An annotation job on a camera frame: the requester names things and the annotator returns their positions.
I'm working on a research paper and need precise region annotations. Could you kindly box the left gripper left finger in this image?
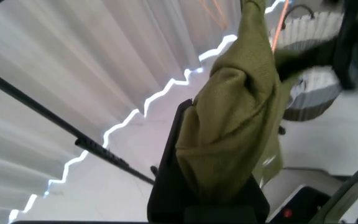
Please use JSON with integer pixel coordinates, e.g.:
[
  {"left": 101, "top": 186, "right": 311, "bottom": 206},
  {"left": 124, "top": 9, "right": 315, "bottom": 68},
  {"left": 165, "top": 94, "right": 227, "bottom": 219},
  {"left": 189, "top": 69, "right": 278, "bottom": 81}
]
[{"left": 147, "top": 98, "right": 198, "bottom": 223}]

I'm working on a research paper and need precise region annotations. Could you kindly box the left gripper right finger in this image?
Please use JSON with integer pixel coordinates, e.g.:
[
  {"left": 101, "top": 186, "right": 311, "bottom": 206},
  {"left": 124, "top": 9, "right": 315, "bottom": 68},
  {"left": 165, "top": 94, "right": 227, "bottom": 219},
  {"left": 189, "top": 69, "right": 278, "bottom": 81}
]
[{"left": 244, "top": 174, "right": 270, "bottom": 223}]

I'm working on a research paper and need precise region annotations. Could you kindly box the pink clothes hanger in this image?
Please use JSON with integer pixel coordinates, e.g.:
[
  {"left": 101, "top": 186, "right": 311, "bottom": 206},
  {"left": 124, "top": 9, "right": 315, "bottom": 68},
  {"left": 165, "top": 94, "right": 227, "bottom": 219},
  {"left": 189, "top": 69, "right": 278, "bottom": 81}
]
[
  {"left": 197, "top": 0, "right": 229, "bottom": 31},
  {"left": 271, "top": 0, "right": 291, "bottom": 53}
]

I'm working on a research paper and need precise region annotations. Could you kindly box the green printed shirt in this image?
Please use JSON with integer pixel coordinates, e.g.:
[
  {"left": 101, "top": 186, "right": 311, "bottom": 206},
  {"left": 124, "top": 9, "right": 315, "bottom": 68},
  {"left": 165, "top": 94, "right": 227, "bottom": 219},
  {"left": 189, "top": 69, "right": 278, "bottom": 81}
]
[{"left": 175, "top": 0, "right": 291, "bottom": 205}]

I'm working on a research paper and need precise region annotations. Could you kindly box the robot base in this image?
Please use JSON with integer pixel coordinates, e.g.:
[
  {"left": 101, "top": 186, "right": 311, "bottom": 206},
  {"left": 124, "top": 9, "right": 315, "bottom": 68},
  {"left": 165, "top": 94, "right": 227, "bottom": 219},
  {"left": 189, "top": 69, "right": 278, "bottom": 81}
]
[{"left": 265, "top": 152, "right": 358, "bottom": 224}]

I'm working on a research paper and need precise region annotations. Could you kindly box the white laundry basket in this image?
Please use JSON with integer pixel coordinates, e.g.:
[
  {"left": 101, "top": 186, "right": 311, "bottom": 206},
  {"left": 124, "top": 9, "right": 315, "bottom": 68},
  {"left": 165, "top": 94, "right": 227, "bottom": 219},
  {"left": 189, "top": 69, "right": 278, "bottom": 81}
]
[{"left": 268, "top": 4, "right": 344, "bottom": 122}]

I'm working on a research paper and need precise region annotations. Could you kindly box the black clothes rack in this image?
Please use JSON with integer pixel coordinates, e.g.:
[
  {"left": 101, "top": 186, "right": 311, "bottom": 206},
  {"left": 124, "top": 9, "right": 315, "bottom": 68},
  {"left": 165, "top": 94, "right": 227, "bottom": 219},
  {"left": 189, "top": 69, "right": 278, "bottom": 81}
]
[{"left": 0, "top": 0, "right": 160, "bottom": 187}]

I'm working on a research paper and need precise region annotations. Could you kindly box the white curtain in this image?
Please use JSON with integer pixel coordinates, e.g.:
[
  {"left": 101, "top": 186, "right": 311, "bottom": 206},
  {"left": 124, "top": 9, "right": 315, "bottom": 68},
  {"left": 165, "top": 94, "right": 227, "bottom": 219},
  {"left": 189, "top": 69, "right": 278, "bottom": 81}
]
[{"left": 0, "top": 0, "right": 245, "bottom": 223}]

